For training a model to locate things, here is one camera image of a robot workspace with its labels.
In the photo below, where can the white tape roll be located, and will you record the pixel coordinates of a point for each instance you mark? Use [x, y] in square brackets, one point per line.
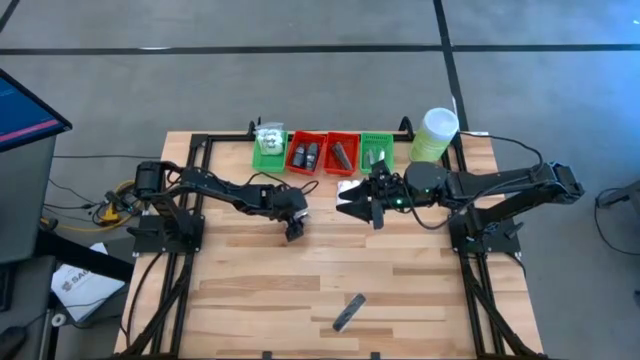
[54, 319]

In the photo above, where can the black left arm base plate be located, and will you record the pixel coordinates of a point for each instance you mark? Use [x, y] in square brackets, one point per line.
[150, 242]

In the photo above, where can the black aluminium table frame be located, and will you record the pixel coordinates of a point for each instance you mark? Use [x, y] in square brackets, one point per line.
[198, 141]

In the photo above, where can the blue screen computer monitor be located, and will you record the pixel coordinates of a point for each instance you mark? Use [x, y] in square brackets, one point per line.
[25, 112]

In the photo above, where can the green plastic basket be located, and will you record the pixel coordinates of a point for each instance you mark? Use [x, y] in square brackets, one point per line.
[262, 165]
[372, 140]

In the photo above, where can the green disinfecting wipes canister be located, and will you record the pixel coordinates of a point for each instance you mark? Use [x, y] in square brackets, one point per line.
[432, 140]

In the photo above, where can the black stand leg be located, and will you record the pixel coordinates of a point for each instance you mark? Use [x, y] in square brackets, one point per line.
[620, 195]

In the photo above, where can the black computer mouse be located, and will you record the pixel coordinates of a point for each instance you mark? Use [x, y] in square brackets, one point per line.
[11, 341]

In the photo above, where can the black desk bar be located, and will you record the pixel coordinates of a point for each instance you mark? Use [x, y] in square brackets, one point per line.
[85, 260]

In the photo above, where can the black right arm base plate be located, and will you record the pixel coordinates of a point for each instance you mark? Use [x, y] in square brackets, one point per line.
[500, 245]

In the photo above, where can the red plastic basket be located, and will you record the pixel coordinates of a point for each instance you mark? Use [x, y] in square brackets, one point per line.
[354, 150]
[307, 137]

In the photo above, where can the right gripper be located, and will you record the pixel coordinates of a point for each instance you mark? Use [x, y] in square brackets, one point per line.
[387, 187]

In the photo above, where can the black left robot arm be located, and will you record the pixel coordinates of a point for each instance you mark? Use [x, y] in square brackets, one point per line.
[220, 187]

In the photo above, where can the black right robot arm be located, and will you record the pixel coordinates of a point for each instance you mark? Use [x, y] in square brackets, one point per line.
[500, 180]

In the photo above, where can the cotton swabs bag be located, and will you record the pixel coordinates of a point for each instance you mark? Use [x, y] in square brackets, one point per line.
[267, 132]
[345, 189]
[272, 147]

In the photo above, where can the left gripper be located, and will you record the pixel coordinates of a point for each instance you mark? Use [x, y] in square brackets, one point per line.
[290, 202]

